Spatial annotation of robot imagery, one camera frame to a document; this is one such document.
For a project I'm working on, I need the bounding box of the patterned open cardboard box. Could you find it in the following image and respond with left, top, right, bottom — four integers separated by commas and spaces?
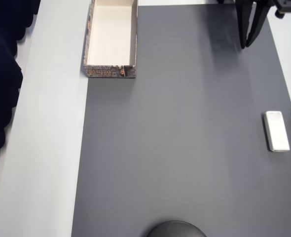
83, 0, 139, 79

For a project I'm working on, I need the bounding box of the grey rubber mat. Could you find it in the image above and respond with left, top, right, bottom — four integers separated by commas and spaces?
71, 4, 291, 237

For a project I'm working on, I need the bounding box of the dark blue curtain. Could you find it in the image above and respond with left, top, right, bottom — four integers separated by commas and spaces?
0, 0, 42, 224

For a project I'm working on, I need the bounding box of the white rectangular block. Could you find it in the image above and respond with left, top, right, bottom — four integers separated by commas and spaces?
263, 111, 291, 153

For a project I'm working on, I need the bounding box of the black round-base stand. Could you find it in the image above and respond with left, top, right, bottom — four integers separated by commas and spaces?
146, 220, 208, 237

